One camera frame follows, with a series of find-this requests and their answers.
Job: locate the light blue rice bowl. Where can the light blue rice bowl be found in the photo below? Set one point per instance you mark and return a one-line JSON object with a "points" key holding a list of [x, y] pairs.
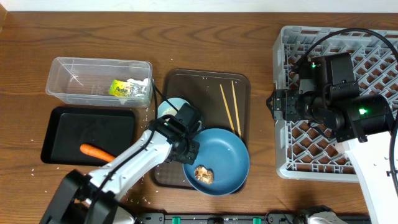
{"points": [[165, 108]]}

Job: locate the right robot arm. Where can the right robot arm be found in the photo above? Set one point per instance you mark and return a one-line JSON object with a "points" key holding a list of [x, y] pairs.
{"points": [[363, 125]]}

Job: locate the orange carrot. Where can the orange carrot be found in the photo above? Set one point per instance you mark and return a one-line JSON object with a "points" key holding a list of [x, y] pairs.
{"points": [[96, 152]]}

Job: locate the foil snack wrapper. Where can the foil snack wrapper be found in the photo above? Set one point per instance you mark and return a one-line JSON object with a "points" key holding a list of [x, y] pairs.
{"points": [[131, 88]]}

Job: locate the brown mushroom piece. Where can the brown mushroom piece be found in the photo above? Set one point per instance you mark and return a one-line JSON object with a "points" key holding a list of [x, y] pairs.
{"points": [[204, 175]]}

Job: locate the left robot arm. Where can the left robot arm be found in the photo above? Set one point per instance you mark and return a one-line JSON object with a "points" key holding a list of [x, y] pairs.
{"points": [[95, 197]]}

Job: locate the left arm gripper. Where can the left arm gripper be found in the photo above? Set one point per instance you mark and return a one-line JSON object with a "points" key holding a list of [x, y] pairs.
{"points": [[191, 158]]}

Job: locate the clear plastic bin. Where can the clear plastic bin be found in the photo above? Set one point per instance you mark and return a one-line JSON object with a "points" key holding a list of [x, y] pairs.
{"points": [[86, 81]]}

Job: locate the black plastic tray bin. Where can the black plastic tray bin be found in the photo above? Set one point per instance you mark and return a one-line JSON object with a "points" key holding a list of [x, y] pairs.
{"points": [[69, 127]]}

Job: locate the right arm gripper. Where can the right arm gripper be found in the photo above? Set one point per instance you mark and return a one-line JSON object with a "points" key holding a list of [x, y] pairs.
{"points": [[286, 99]]}

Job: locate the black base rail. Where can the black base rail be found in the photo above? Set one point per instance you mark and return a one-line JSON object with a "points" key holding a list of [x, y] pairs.
{"points": [[318, 214]]}

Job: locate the brown serving tray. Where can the brown serving tray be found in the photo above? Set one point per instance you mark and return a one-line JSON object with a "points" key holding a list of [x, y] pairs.
{"points": [[202, 90]]}

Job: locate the wooden chopstick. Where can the wooden chopstick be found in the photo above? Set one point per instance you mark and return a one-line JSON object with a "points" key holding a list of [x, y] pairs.
{"points": [[236, 109], [227, 109]]}

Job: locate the grey dishwasher rack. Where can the grey dishwasher rack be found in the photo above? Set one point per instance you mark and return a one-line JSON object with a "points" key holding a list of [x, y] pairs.
{"points": [[303, 150]]}

